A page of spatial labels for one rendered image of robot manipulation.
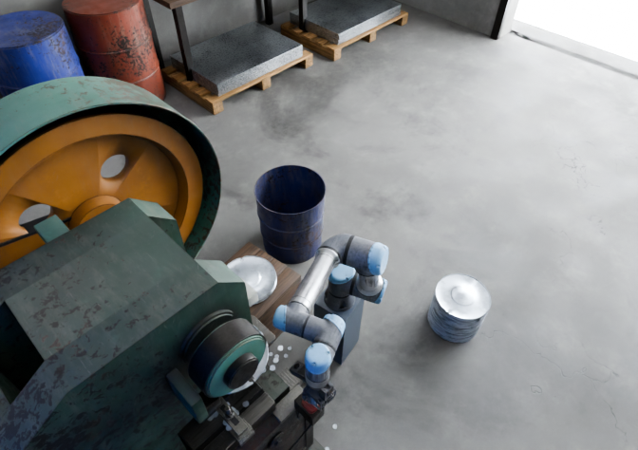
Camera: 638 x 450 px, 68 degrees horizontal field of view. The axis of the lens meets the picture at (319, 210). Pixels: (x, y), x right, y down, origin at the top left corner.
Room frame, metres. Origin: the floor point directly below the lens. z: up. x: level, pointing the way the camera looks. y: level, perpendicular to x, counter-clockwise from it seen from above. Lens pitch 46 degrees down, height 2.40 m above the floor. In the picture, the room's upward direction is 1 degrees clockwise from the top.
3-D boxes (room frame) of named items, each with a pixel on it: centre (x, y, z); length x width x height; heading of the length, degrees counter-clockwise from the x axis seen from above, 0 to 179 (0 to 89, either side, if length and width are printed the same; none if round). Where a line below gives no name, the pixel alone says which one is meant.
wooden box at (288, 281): (1.44, 0.36, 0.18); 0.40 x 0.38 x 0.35; 143
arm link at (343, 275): (1.28, -0.11, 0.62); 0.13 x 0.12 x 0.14; 69
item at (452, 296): (1.44, -0.78, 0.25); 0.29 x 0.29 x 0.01
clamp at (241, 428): (0.61, 0.29, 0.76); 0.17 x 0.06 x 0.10; 46
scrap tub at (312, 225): (2.01, 0.17, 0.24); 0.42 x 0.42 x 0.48
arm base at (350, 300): (1.28, -0.10, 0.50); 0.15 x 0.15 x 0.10
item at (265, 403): (0.72, 0.41, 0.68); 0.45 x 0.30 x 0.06; 46
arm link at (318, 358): (0.65, 0.00, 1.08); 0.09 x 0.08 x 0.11; 159
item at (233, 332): (0.54, 0.24, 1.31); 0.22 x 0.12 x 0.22; 136
